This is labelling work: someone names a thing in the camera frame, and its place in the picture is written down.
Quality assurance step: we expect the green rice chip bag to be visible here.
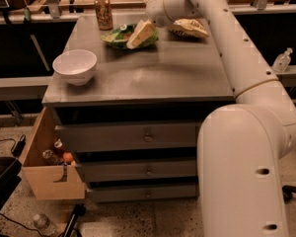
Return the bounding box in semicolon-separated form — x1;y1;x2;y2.
101;24;159;49

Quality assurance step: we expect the black bin at left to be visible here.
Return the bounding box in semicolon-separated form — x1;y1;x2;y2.
0;157;22;210

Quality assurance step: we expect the bottle in wooden box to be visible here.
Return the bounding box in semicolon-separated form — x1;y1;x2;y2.
42;149;60;165

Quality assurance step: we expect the black office chair base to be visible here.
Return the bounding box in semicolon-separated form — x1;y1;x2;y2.
282;186;296;202

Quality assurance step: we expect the clear bottle on shelf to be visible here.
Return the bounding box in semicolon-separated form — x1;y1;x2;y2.
272;47;293;73

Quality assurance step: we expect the white bowl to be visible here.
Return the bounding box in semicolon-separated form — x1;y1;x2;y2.
52;49;98;86

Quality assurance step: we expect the yellow chip bag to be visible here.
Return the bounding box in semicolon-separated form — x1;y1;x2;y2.
169;19;209;39

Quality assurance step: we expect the orange fruit in box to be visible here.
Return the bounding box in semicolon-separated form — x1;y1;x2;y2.
63;152;74;164

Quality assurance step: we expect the clear plastic bottle on floor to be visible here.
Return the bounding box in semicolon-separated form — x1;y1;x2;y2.
33;213;56;237

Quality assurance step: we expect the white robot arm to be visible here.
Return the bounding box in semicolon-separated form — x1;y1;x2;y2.
146;0;296;237

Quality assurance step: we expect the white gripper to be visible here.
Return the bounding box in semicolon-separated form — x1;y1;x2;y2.
126;0;169;49

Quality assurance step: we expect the brown soda can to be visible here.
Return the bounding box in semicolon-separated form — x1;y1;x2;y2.
94;0;112;31

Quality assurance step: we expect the grey drawer cabinet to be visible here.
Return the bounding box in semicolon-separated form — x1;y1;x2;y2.
43;16;234;202

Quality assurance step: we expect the wooden side drawer box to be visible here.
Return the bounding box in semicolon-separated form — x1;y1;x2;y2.
20;108;85;200

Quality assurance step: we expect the black power adapter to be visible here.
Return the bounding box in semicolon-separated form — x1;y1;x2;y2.
12;135;26;157

